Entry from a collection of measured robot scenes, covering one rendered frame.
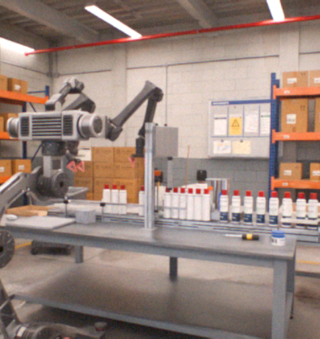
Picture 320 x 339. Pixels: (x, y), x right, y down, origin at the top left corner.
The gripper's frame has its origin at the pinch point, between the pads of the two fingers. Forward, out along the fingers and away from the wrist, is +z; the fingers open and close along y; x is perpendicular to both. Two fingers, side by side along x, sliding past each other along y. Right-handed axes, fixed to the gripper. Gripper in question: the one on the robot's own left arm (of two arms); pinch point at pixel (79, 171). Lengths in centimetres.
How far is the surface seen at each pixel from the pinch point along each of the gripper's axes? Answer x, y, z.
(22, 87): 155, 273, -290
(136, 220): -17, -4, 56
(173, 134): -74, -7, 28
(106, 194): -7.9, -1.6, 27.4
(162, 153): -63, -13, 35
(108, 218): -1.0, -4.5, 42.0
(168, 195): -45, -1, 55
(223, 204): -71, -1, 81
